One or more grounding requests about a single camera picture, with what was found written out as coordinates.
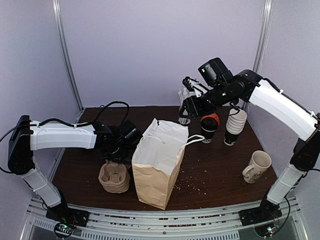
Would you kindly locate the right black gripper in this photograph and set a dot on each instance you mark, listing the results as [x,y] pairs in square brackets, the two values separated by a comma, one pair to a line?
[189,107]

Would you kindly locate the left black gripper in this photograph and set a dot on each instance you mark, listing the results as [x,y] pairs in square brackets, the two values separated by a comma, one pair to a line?
[128,159]

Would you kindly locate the brown pulp cup carrier stack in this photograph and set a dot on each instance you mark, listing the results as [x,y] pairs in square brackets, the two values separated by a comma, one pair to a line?
[114,177]

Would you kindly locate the black paper coffee cup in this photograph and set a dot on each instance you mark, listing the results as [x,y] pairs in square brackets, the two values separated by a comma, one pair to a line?
[208,135]

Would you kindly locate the black plastic cup lid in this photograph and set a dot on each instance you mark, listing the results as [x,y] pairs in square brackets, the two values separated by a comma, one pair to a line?
[209,124]

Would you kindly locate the brown paper takeout bag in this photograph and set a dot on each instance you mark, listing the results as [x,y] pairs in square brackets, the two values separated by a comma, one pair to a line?
[156,162]

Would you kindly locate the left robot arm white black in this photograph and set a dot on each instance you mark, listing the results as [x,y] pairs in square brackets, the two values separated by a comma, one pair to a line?
[116,143]

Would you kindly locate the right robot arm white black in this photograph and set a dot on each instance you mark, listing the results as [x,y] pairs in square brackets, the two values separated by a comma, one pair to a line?
[225,88]

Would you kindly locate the glass jar of straws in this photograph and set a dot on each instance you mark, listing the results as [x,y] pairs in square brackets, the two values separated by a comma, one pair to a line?
[183,94]

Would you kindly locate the orange small bowl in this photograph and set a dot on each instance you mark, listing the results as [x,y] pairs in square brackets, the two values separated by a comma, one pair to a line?
[213,116]

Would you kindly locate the stack of paper cups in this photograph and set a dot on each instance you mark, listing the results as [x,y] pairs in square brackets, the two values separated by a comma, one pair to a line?
[234,125]

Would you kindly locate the beige ceramic mug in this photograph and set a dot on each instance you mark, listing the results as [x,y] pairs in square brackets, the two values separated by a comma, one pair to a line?
[259,163]

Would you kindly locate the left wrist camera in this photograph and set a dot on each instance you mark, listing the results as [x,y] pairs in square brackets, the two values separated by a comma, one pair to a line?
[129,132]

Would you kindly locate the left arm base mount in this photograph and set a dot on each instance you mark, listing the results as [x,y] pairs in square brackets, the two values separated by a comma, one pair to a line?
[68,219]

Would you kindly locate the right aluminium frame post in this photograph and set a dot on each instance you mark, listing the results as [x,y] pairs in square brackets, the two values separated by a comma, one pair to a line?
[263,35]

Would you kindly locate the aluminium frame post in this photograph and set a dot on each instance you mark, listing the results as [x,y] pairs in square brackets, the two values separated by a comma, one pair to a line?
[263,35]
[66,57]

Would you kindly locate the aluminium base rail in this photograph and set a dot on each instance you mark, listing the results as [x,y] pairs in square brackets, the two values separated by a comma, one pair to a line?
[217,223]

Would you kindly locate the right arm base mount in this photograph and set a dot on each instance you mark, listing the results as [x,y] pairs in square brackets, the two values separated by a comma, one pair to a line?
[264,218]

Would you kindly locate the left aluminium frame post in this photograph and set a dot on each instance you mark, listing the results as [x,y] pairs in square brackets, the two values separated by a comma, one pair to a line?
[66,57]

